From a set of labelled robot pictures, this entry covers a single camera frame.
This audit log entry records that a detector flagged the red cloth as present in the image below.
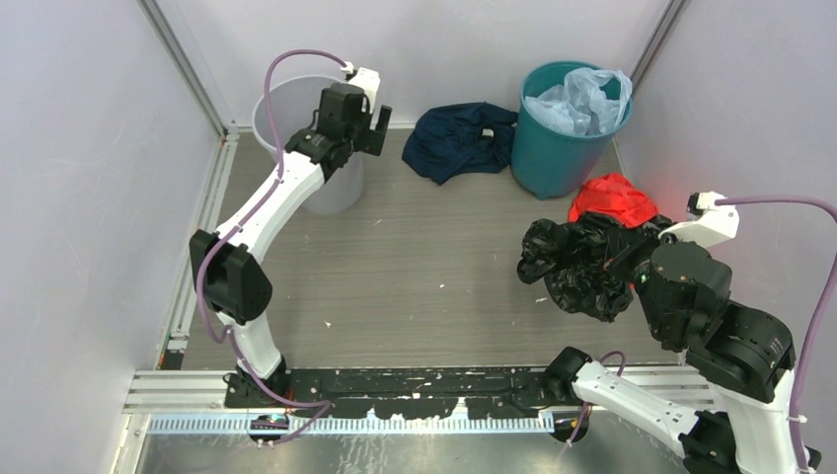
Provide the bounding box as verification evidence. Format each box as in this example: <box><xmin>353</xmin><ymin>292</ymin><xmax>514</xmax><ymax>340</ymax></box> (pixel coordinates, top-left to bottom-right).
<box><xmin>568</xmin><ymin>173</ymin><xmax>658</xmax><ymax>228</ymax></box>

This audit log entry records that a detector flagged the light blue plastic bag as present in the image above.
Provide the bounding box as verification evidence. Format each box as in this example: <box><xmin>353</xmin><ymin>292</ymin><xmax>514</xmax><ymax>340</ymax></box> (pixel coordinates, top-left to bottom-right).
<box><xmin>522</xmin><ymin>67</ymin><xmax>633</xmax><ymax>136</ymax></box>

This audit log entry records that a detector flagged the black trash bag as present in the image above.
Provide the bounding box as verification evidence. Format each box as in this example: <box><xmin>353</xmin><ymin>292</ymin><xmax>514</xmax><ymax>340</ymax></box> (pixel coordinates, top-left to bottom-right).
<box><xmin>516</xmin><ymin>211</ymin><xmax>673</xmax><ymax>323</ymax></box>

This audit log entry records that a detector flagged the teal plastic bucket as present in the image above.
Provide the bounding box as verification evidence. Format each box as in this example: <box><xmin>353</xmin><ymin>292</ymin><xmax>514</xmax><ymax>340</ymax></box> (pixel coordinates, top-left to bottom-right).
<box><xmin>511</xmin><ymin>61</ymin><xmax>633</xmax><ymax>199</ymax></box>

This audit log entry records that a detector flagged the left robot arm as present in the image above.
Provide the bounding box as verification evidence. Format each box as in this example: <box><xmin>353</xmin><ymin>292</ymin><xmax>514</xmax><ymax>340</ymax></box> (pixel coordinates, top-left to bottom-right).
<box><xmin>190</xmin><ymin>78</ymin><xmax>392</xmax><ymax>408</ymax></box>

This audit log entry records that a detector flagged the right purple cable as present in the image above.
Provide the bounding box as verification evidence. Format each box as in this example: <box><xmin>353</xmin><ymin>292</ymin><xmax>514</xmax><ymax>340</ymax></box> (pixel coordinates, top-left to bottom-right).
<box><xmin>713</xmin><ymin>195</ymin><xmax>837</xmax><ymax>474</ymax></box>

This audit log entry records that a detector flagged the dark navy cloth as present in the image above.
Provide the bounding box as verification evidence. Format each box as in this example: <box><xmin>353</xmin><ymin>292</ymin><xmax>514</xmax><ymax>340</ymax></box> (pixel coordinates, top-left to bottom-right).
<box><xmin>402</xmin><ymin>102</ymin><xmax>518</xmax><ymax>186</ymax></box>

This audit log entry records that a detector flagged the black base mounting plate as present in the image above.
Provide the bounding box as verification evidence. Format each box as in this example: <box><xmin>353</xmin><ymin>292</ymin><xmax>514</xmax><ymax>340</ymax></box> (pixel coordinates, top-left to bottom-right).
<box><xmin>225</xmin><ymin>365</ymin><xmax>613</xmax><ymax>422</ymax></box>

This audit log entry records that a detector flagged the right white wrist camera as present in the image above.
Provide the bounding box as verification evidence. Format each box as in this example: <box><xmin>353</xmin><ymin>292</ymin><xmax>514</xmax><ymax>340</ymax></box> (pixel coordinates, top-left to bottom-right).
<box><xmin>657</xmin><ymin>192</ymin><xmax>740</xmax><ymax>248</ymax></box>

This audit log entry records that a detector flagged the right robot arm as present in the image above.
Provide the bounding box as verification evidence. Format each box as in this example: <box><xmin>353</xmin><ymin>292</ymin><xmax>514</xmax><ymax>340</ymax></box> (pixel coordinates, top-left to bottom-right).
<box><xmin>541</xmin><ymin>226</ymin><xmax>822</xmax><ymax>473</ymax></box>

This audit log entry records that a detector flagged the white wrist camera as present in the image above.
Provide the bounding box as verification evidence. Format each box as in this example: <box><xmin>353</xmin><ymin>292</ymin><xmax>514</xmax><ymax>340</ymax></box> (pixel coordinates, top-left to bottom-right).
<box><xmin>657</xmin><ymin>192</ymin><xmax>740</xmax><ymax>248</ymax></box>
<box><xmin>340</xmin><ymin>61</ymin><xmax>381</xmax><ymax>114</ymax></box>

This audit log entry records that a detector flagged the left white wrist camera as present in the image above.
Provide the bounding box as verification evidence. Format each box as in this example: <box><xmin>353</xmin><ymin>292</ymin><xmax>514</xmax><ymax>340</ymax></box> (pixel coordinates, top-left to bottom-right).
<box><xmin>340</xmin><ymin>61</ymin><xmax>381</xmax><ymax>114</ymax></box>

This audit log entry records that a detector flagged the aluminium frame rail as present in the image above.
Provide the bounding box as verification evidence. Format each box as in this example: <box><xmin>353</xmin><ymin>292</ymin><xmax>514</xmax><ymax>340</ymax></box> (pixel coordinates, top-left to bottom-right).
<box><xmin>122</xmin><ymin>124</ymin><xmax>241</xmax><ymax>415</ymax></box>

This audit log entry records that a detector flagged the grey translucent trash bin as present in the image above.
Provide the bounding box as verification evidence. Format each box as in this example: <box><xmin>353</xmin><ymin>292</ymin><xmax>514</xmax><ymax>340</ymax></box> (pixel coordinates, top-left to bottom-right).
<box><xmin>251</xmin><ymin>74</ymin><xmax>365</xmax><ymax>216</ymax></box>

